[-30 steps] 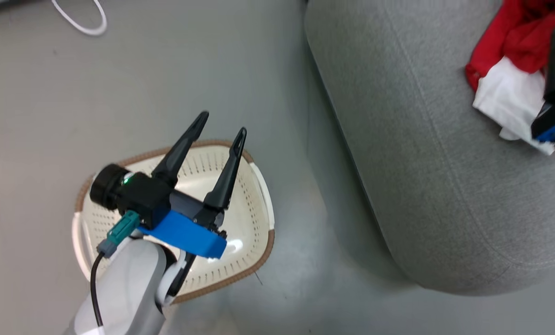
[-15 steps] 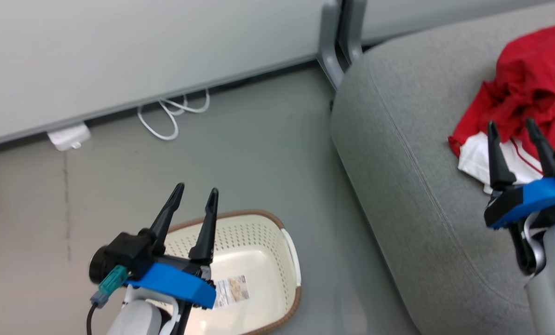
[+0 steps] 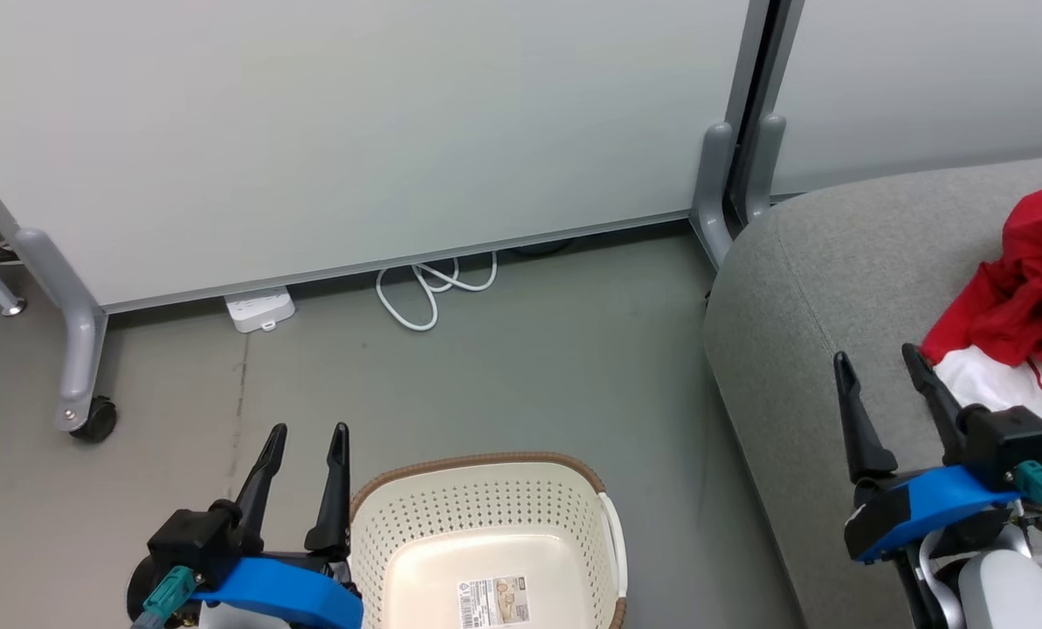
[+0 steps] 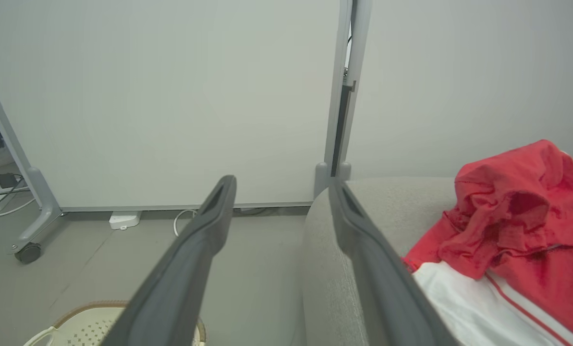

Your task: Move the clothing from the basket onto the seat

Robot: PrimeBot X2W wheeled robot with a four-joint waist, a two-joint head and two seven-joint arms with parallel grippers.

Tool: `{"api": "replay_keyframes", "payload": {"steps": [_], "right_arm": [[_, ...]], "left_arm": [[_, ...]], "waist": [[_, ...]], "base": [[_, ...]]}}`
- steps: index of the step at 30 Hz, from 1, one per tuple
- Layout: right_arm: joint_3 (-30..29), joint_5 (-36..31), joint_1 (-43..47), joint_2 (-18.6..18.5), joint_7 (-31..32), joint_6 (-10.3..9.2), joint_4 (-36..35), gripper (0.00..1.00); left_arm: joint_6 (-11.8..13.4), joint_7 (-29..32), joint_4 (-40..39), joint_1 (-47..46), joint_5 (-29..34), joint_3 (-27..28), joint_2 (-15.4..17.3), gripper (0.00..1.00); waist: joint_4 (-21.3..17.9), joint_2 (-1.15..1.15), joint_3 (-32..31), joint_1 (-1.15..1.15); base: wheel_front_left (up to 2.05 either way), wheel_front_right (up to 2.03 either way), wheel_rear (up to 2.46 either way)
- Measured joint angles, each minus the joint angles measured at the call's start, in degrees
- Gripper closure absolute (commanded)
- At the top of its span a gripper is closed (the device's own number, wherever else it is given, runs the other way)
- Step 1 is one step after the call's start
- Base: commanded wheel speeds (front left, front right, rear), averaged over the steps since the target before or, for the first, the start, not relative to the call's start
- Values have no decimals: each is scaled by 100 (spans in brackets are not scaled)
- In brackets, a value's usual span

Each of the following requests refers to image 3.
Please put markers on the grey fabric sofa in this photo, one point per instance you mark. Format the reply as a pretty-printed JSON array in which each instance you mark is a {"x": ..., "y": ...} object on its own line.
[{"x": 817, "y": 288}]

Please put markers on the cream perforated laundry basket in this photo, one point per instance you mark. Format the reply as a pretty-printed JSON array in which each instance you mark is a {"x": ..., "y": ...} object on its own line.
[{"x": 486, "y": 524}]

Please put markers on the red and white jacket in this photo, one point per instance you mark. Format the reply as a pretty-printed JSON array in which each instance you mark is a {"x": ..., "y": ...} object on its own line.
[{"x": 1027, "y": 288}]

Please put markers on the teal left camera connector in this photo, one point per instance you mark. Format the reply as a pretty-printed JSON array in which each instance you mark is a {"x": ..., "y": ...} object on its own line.
[{"x": 167, "y": 596}]

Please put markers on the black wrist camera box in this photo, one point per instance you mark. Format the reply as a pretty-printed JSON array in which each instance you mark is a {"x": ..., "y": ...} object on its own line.
[
  {"x": 190, "y": 540},
  {"x": 1010, "y": 441}
]

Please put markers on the printed basket label sticker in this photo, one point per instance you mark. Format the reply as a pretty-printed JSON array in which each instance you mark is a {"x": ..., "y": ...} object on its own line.
[{"x": 493, "y": 603}]

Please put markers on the blue right camera mount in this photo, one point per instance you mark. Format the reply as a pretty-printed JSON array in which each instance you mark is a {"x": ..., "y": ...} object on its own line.
[{"x": 931, "y": 507}]

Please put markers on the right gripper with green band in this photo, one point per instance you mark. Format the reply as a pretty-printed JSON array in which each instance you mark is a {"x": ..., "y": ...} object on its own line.
[{"x": 866, "y": 524}]

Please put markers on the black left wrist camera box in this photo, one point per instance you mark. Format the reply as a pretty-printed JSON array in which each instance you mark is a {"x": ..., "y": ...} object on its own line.
[{"x": 190, "y": 540}]

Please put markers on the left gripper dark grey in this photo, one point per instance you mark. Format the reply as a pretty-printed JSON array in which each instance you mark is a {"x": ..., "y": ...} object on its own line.
[{"x": 311, "y": 557}]

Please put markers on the white partition panel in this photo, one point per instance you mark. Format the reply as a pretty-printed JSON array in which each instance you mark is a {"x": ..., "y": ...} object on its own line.
[
  {"x": 355, "y": 131},
  {"x": 922, "y": 79}
]

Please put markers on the black caster wheel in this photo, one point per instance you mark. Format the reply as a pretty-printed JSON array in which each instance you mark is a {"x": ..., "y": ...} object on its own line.
[{"x": 97, "y": 419}]

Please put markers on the grey partition leg with caster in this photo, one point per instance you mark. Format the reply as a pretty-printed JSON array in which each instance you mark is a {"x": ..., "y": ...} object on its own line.
[{"x": 71, "y": 332}]

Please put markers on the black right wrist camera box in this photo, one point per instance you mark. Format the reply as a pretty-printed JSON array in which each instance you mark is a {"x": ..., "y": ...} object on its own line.
[{"x": 1010, "y": 441}]

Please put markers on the white power strip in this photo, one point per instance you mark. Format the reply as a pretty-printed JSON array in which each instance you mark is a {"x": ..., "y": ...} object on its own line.
[{"x": 260, "y": 309}]

